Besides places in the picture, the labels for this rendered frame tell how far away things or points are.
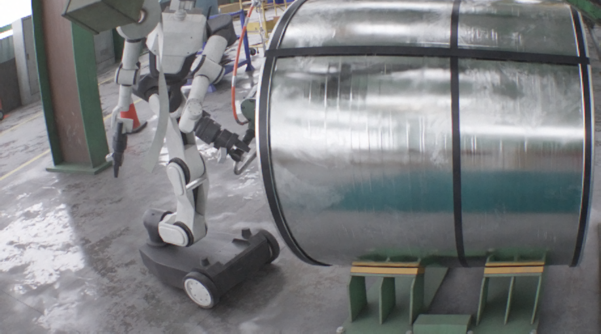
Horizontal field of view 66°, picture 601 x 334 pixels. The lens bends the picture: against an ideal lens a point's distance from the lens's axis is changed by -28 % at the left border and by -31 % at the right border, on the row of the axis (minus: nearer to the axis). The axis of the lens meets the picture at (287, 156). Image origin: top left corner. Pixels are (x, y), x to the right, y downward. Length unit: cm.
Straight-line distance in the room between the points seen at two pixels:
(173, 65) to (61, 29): 318
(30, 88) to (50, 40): 663
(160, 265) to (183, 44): 113
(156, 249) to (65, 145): 304
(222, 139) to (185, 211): 74
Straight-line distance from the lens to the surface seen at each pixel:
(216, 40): 263
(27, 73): 1247
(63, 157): 620
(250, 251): 304
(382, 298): 247
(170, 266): 303
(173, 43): 267
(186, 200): 292
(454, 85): 190
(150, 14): 187
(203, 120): 235
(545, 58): 190
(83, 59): 547
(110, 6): 152
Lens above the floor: 151
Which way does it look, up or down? 18 degrees down
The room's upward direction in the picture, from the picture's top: 9 degrees counter-clockwise
